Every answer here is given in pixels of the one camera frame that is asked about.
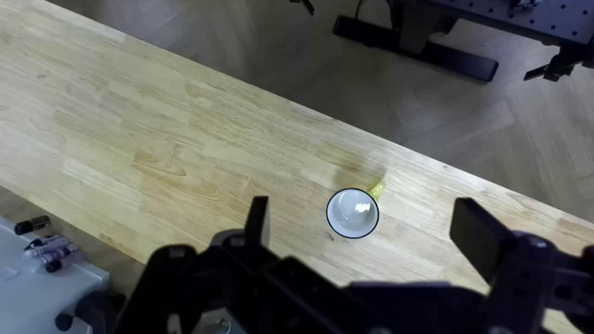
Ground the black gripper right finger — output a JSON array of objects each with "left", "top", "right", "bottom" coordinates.
[{"left": 448, "top": 198, "right": 557, "bottom": 334}]

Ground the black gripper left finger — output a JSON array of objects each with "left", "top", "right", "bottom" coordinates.
[{"left": 244, "top": 196, "right": 273, "bottom": 251}]

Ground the yellow mug white inside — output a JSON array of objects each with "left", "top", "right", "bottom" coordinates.
[{"left": 324, "top": 181, "right": 389, "bottom": 242}]

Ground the black clamp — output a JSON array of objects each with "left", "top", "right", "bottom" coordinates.
[{"left": 524, "top": 45, "right": 594, "bottom": 84}]

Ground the purple white marker pen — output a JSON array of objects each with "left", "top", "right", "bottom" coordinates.
[
  {"left": 27, "top": 246, "right": 86, "bottom": 276},
  {"left": 25, "top": 235, "right": 71, "bottom": 255}
]

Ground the black marker pen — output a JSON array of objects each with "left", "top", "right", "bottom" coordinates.
[{"left": 14, "top": 214, "right": 53, "bottom": 237}]

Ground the black perforated bench top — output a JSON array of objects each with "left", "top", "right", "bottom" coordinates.
[{"left": 426, "top": 0, "right": 594, "bottom": 49}]

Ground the light grey box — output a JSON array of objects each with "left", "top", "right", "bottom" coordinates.
[{"left": 0, "top": 216, "right": 112, "bottom": 334}]

